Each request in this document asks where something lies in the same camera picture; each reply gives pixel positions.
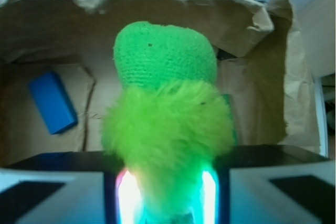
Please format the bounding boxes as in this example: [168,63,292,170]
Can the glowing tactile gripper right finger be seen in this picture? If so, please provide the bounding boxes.
[202,145,335,223]

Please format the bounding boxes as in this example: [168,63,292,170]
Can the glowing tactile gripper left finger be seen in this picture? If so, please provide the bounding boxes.
[1,151,142,223]

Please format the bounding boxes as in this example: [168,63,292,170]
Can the green plush animal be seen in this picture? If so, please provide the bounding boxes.
[101,22,234,223]

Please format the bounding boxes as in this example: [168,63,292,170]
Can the green rectangular block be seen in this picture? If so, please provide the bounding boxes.
[222,94,238,146]

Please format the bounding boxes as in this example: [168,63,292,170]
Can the blue rectangular block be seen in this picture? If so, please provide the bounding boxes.
[28,71,78,135]

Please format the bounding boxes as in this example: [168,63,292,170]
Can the brown paper bag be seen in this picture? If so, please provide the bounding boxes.
[1,0,321,165]

